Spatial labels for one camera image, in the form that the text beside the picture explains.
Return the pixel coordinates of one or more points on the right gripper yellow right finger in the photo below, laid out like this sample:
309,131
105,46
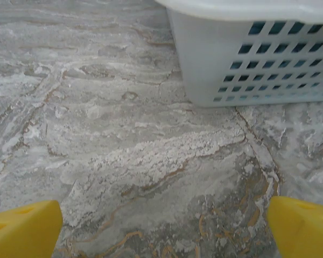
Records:
304,231

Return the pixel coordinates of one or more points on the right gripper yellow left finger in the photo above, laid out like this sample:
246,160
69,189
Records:
21,231

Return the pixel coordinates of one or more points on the white plastic laundry basket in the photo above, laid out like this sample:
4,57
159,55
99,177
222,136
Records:
196,67

